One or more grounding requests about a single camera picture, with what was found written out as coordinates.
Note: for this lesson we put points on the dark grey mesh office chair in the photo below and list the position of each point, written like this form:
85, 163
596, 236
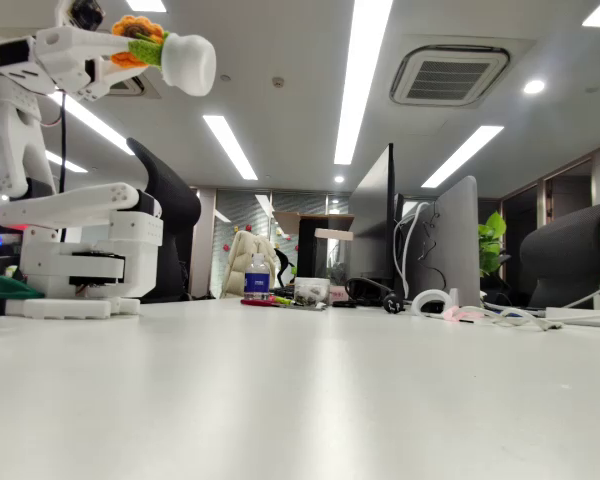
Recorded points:
560, 260

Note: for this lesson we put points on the ceiling smoke detector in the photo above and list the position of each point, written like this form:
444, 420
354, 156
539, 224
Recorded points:
278, 82

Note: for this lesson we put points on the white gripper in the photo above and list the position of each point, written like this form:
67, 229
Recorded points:
65, 60

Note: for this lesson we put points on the green flat mat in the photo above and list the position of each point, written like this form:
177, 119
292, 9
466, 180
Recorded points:
5, 287

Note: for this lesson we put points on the round ceiling downlight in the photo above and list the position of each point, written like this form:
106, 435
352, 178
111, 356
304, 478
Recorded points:
534, 87

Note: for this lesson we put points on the brown cardboard box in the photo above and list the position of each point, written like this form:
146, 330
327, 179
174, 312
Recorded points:
300, 220

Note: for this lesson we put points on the green leafy plant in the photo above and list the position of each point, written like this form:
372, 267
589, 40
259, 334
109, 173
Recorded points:
490, 245

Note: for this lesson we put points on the green pen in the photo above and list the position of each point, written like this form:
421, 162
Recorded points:
282, 300

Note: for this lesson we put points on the black high-back office chair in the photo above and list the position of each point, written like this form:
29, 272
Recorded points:
175, 225

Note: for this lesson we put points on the gripper mounted camera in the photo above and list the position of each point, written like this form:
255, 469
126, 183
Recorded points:
82, 14

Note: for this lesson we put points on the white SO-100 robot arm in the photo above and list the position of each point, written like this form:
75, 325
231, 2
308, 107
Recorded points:
10, 150

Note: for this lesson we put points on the white flat box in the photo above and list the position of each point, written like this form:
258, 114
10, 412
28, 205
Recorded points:
332, 234

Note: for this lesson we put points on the beige padded jacket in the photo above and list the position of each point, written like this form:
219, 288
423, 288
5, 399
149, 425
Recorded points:
240, 265

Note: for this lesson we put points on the crochet sunflower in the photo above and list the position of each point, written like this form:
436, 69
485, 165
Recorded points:
190, 65

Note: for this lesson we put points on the clear plastic container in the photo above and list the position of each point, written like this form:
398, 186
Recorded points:
311, 292

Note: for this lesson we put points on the thin black-edged monitor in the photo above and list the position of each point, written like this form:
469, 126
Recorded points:
380, 225

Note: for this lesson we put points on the clear water bottle blue label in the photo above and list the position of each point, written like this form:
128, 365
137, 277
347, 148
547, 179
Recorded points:
257, 282

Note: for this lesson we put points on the red pen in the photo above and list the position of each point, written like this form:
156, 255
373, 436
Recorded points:
257, 302

